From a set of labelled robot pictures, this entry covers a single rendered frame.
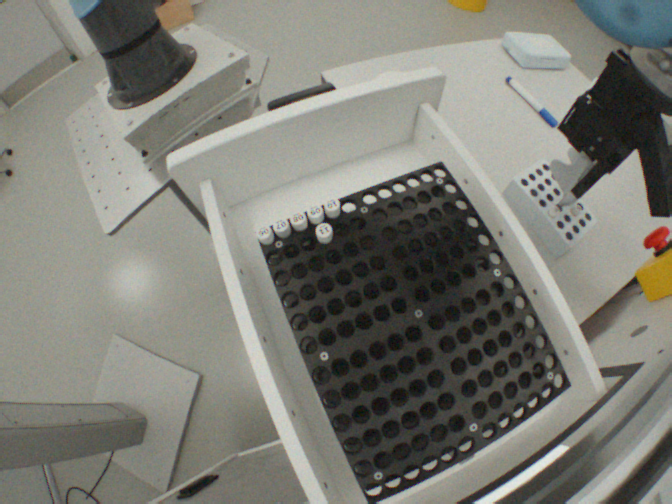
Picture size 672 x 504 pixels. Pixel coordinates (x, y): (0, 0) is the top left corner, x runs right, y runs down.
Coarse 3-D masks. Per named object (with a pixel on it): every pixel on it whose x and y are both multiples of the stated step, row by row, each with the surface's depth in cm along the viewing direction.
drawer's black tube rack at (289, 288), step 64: (448, 192) 26; (320, 256) 24; (384, 256) 24; (448, 256) 24; (320, 320) 25; (384, 320) 25; (448, 320) 22; (512, 320) 21; (320, 384) 20; (384, 384) 20; (448, 384) 20; (512, 384) 20; (384, 448) 18; (448, 448) 20
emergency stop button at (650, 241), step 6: (660, 228) 24; (666, 228) 24; (648, 234) 27; (654, 234) 25; (660, 234) 24; (666, 234) 24; (648, 240) 26; (654, 240) 25; (660, 240) 24; (666, 240) 24; (648, 246) 26; (654, 246) 25; (660, 246) 25
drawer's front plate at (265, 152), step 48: (336, 96) 27; (384, 96) 28; (432, 96) 30; (192, 144) 25; (240, 144) 26; (288, 144) 29; (336, 144) 32; (384, 144) 35; (192, 192) 29; (240, 192) 32
